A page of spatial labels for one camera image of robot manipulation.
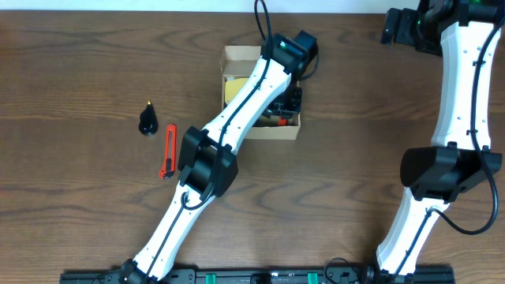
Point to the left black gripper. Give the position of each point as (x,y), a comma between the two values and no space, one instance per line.
(288,105)

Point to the red utility knife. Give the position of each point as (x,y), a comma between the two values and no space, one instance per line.
(169,164)

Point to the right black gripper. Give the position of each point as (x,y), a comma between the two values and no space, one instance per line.
(393,25)

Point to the black mounting rail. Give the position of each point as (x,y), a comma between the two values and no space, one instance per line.
(332,273)

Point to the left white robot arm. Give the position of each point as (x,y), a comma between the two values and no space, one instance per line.
(208,157)

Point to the yellow sticky note pad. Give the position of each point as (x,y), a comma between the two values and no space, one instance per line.
(232,86)

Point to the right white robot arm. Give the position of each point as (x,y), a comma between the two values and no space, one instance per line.
(465,35)

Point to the cardboard box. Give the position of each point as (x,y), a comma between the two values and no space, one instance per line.
(239,62)

